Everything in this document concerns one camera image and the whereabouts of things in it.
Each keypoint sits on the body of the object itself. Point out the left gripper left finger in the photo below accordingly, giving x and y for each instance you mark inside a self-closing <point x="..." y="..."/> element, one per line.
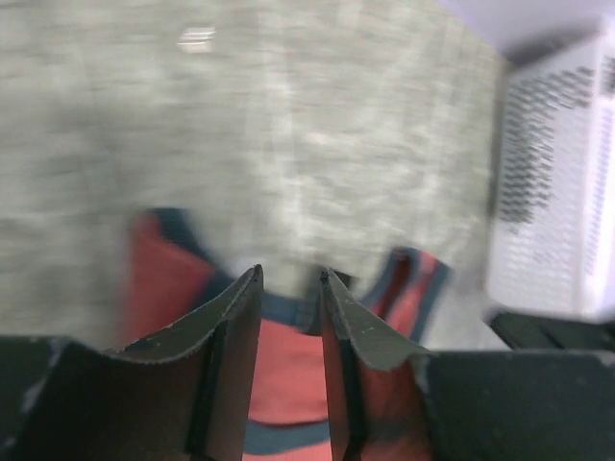
<point x="180" y="393"/>

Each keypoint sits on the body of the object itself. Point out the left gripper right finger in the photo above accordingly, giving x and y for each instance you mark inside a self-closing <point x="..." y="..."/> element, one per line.
<point x="390" y="399"/>

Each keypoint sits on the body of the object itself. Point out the rust red tank top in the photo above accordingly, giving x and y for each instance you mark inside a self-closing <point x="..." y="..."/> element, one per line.
<point x="172" y="273"/>

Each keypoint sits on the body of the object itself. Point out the white plastic laundry basket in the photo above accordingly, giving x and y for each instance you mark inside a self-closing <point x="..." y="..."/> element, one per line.
<point x="552" y="241"/>

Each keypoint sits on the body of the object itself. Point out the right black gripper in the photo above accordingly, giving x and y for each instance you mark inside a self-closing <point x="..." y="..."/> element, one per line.
<point x="528" y="332"/>

